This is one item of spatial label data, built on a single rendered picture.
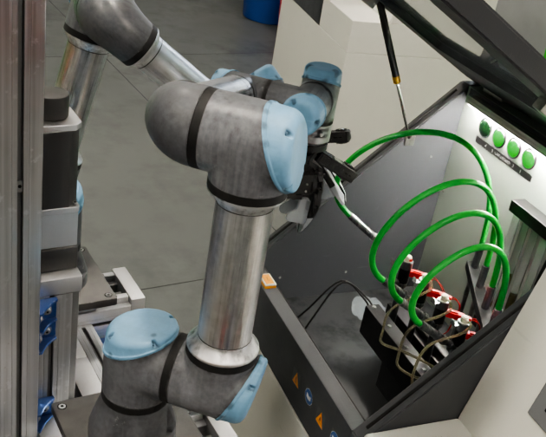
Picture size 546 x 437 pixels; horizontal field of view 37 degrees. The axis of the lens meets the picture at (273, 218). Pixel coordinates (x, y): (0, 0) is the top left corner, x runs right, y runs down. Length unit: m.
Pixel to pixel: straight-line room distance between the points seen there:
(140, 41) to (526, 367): 0.96
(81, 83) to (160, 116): 0.65
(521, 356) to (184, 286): 2.31
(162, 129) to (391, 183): 1.17
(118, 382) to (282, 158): 0.49
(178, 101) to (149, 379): 0.46
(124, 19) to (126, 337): 0.62
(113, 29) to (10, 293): 0.54
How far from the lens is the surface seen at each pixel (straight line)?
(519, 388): 1.65
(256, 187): 1.10
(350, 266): 2.28
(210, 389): 1.29
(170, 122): 1.11
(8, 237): 1.33
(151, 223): 4.20
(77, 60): 1.75
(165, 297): 3.64
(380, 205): 2.22
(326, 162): 1.65
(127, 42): 1.60
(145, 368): 1.32
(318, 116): 1.46
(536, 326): 1.63
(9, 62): 1.21
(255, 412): 2.19
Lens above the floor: 2.07
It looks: 28 degrees down
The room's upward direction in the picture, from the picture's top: 10 degrees clockwise
